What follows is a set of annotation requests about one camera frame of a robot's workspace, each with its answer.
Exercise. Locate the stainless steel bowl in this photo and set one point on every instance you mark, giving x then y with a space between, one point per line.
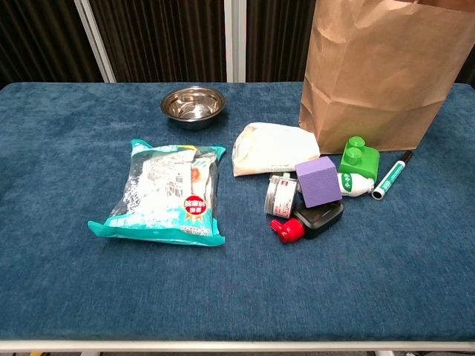
193 107

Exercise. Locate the blue table cloth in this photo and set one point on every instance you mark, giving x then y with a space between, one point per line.
74 259

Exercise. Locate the red capped small bottle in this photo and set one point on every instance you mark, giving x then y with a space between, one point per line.
289 230

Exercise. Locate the white green glue bottle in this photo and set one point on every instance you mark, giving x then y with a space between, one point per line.
354 184

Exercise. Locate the white table frame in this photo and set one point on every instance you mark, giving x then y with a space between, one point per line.
237 345

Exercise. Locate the white partition post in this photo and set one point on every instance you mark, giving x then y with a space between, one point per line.
94 41
235 41

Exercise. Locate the small silver tin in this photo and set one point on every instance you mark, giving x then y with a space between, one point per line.
280 196

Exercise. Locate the green toy brick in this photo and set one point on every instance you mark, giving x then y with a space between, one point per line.
361 163

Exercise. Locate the brown paper bag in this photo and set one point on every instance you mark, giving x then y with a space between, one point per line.
382 74

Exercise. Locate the purple foam cube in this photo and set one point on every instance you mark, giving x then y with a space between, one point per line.
317 181

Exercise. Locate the white soft pouch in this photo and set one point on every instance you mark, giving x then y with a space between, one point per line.
274 148

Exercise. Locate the black corrugated panel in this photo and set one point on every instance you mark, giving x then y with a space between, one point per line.
163 37
278 37
37 37

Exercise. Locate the green white marker pen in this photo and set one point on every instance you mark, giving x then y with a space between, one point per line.
391 176

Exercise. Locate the teal white plastic package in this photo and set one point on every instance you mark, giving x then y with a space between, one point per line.
163 193

